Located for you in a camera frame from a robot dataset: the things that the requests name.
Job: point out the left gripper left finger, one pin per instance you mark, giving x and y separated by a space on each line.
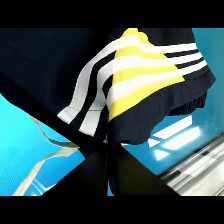
87 176

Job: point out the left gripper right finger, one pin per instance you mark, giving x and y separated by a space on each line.
138 178

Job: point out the black striped shorts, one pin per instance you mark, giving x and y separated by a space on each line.
50 66

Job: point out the silver frame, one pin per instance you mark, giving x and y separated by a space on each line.
200 173

